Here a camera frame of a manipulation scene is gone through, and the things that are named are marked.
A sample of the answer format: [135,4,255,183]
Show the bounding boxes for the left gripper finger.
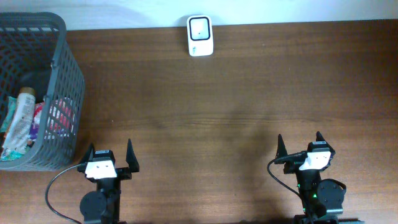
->
[126,139,140,172]
[80,143,95,164]

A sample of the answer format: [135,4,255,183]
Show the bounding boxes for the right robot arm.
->
[273,132,346,223]

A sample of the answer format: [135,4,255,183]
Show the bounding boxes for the mint toilet wipes pack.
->
[1,96,17,133]

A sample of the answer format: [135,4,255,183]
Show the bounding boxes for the grey plastic mesh basket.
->
[1,12,85,171]

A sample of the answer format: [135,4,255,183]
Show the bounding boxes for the white barcode scanner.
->
[187,15,214,57]

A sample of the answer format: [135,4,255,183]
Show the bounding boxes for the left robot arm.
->
[77,140,140,224]

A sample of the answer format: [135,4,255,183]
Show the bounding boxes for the teal Kleenex tissue pack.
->
[1,146,30,161]

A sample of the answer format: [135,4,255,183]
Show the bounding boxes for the white tube with tan cap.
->
[2,87,35,151]

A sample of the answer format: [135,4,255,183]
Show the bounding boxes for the red purple tissue pack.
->
[28,98,75,143]

